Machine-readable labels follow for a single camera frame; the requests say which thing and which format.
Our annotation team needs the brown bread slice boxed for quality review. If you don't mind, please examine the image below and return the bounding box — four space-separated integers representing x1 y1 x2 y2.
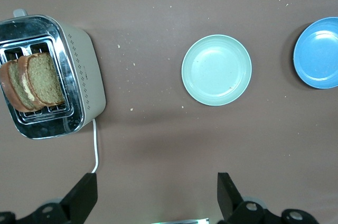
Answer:
0 59 36 113
17 52 66 109

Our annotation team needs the blue round plate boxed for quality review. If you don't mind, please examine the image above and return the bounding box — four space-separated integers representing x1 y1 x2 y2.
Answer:
293 16 338 89

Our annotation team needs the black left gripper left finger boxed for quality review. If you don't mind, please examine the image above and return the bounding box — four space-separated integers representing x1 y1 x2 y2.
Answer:
0 172 98 224

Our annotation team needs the beige chrome toaster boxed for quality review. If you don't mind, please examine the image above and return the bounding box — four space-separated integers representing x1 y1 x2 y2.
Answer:
0 9 107 140

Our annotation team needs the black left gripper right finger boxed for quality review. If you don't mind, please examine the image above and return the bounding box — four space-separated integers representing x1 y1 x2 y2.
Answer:
217 172 322 224

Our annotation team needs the pale green round plate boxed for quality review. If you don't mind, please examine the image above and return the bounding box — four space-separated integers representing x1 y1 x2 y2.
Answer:
181 34 252 107

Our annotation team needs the white toaster power cable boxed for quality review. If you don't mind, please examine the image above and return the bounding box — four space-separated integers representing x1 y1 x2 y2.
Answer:
90 118 100 174

